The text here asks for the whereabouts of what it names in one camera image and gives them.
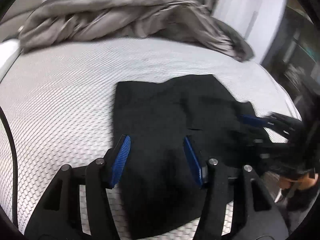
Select black pants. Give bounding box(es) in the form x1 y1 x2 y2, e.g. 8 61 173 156
113 75 270 239

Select person's right hand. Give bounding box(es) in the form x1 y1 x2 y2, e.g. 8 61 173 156
278 171 319 198

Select dark shelving unit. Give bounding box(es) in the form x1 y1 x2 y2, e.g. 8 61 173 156
259 0 319 119

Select grey crumpled blanket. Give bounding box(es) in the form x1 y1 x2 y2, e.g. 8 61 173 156
18 0 254 62

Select white pillow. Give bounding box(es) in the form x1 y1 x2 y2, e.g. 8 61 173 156
0 39 21 81

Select black cable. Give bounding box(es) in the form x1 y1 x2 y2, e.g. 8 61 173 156
0 106 19 228

